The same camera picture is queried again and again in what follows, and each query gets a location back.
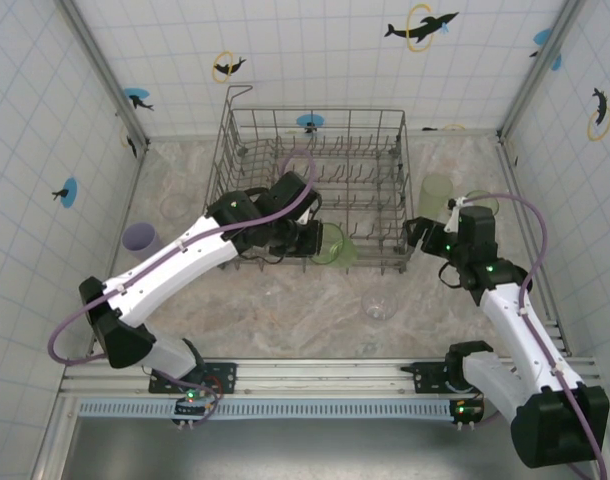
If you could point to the controller board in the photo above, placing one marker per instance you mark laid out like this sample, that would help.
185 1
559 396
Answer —
467 411
190 407

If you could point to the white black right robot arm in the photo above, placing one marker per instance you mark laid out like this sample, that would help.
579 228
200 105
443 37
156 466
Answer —
515 325

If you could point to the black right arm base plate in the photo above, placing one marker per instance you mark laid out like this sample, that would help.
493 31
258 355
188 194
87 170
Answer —
425 375

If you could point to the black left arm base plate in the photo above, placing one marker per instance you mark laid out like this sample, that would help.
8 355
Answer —
225 375

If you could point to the right controller board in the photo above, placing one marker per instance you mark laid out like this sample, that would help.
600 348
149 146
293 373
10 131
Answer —
467 411

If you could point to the lilac plastic cup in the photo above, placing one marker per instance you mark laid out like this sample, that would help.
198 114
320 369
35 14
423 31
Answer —
140 240

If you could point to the blue shape sticker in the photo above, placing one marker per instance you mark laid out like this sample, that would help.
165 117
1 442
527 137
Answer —
542 36

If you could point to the left controller board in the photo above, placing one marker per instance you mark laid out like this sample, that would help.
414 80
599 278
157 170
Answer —
190 407

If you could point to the aluminium side rail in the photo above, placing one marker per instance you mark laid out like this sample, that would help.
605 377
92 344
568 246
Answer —
512 165

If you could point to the aluminium left corner post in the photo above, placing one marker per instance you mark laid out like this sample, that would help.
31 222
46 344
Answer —
105 75

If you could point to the clear glass cup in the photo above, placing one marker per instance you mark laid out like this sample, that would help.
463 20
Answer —
176 207
380 305

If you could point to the frosted pale green cup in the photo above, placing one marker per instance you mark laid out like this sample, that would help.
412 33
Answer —
435 192

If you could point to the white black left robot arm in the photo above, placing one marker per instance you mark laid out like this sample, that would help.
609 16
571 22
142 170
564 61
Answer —
185 250

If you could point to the aluminium corner post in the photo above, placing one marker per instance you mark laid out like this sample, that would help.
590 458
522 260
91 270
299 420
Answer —
535 75
105 75

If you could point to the seal blue circle sticker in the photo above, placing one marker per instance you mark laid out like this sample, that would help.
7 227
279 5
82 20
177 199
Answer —
71 192

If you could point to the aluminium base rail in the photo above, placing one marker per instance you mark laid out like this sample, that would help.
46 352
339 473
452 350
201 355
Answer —
310 375

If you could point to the aluminium right corner post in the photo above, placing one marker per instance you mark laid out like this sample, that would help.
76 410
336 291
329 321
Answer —
535 75

